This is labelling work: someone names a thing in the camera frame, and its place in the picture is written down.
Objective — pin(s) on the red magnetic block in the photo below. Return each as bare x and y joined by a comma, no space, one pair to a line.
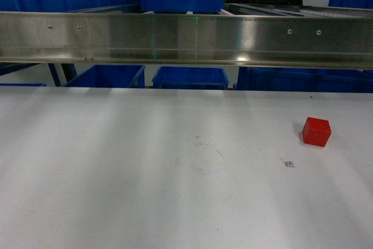
316,132

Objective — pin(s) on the blue bin lower middle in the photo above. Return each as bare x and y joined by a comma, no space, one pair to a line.
196,78

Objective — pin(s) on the blue bin lower left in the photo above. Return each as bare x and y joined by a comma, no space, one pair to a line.
110,76

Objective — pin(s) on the small QR code sticker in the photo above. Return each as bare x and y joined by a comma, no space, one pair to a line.
288,163

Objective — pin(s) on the blue bin lower right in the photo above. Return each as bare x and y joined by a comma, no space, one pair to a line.
303,80

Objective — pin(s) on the blue bin edge far left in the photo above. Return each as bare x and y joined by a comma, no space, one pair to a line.
24,84

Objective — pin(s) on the stainless steel shelf rail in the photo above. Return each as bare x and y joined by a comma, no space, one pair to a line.
239,35

